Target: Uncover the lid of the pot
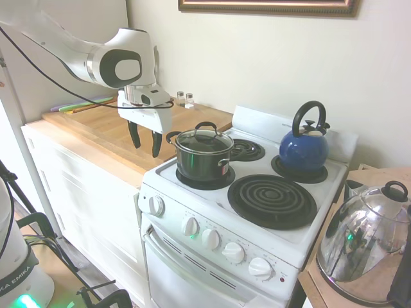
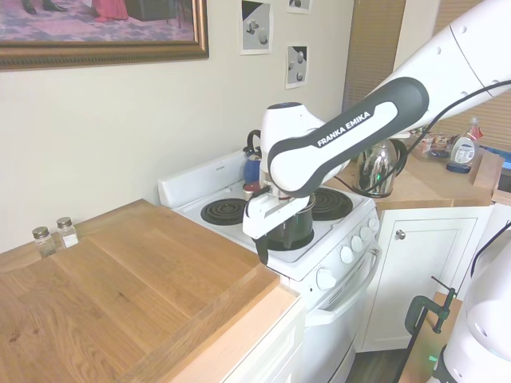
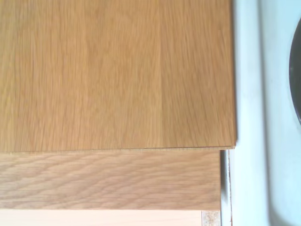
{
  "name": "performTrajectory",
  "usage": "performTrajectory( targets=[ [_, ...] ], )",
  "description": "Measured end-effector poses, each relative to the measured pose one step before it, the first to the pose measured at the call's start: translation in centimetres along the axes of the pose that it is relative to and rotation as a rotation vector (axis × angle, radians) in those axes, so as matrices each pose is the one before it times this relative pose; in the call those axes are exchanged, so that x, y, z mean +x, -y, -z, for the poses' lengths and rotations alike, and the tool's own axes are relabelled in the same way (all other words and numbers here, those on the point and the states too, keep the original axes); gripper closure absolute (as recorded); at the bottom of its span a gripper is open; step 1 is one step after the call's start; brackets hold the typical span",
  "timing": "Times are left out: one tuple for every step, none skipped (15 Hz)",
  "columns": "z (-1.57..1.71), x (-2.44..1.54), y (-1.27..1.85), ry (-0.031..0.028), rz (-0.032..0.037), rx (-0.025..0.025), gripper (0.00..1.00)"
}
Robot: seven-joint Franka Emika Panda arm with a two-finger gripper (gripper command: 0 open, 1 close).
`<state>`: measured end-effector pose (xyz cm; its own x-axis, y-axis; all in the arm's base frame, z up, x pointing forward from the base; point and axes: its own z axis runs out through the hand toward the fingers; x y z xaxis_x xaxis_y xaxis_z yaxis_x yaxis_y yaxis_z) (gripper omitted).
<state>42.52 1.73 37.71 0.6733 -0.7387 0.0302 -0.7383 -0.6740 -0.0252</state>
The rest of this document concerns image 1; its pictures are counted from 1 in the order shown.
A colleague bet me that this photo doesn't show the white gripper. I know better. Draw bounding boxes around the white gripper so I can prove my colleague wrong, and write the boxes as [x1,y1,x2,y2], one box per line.
[117,90,174,158]

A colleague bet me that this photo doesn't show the glass pot lid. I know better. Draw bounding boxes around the glass pot lid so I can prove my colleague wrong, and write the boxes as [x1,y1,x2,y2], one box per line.
[175,121,234,152]

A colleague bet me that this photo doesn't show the black cooking pot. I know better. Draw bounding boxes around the black cooking pot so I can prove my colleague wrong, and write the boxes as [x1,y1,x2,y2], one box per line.
[165,130,235,182]

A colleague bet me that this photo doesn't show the wooden butcher block countertop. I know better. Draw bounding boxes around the wooden butcher block countertop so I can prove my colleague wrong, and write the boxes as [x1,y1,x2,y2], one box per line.
[21,94,234,190]

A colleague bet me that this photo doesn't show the white stove knob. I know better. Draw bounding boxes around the white stove knob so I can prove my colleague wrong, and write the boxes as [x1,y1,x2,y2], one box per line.
[247,256,276,280]
[222,241,246,265]
[201,228,222,251]
[148,194,166,217]
[180,216,201,237]

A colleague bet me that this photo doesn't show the orange wooden utensil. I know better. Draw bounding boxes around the orange wooden utensil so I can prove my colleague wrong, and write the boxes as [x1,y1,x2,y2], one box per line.
[65,98,121,115]

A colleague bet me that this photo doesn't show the colourful cutting mats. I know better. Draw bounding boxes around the colourful cutting mats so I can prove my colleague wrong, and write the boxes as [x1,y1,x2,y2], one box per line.
[58,96,114,114]

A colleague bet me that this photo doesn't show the small black coil burner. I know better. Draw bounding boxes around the small black coil burner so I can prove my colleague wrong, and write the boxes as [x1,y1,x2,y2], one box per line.
[229,138,267,162]
[270,154,329,185]
[175,166,236,191]

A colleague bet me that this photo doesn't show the white kitchen cabinet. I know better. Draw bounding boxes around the white kitchen cabinet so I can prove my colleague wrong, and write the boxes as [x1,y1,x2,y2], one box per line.
[21,123,152,308]

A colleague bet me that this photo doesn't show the purple silicone spatula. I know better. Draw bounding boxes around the purple silicone spatula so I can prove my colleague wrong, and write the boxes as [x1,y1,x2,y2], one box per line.
[50,96,97,113]

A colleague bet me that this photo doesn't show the large black coil burner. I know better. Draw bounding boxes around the large black coil burner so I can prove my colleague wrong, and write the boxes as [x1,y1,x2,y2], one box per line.
[227,173,319,231]

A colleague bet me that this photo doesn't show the white electric stove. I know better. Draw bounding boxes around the white electric stove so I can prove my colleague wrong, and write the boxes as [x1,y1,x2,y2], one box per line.
[138,105,359,308]

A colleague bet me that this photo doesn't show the blue enamel kettle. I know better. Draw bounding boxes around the blue enamel kettle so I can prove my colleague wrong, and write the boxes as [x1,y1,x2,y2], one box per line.
[278,100,331,173]

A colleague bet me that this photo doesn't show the gold framed picture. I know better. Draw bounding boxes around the gold framed picture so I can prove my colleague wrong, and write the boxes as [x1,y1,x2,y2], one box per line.
[178,0,362,18]

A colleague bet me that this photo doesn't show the light wooden side table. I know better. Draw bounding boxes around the light wooden side table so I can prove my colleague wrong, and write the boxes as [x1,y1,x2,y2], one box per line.
[297,166,411,308]

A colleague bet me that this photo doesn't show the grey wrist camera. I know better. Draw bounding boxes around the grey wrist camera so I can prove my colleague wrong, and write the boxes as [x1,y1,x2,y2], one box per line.
[139,89,171,107]

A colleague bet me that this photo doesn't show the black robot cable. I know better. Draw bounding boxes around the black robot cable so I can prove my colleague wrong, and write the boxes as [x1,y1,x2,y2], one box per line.
[0,24,175,110]

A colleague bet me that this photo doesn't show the white oven door handle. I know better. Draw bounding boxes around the white oven door handle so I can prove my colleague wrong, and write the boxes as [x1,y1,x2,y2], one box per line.
[142,224,250,305]

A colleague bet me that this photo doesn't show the black camera tripod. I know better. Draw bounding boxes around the black camera tripod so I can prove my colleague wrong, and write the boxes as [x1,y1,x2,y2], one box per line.
[0,159,38,218]

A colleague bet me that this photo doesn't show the black clamp frame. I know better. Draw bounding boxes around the black clamp frame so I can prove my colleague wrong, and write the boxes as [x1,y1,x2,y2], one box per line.
[19,211,133,308]

